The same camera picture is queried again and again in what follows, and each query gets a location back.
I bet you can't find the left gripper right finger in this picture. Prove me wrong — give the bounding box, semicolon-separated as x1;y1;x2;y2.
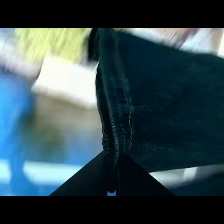
115;153;174;197

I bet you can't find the dark green garment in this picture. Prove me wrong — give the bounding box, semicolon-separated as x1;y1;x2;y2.
85;27;224;174

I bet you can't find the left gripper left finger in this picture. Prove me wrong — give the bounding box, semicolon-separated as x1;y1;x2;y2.
49;150;114;197

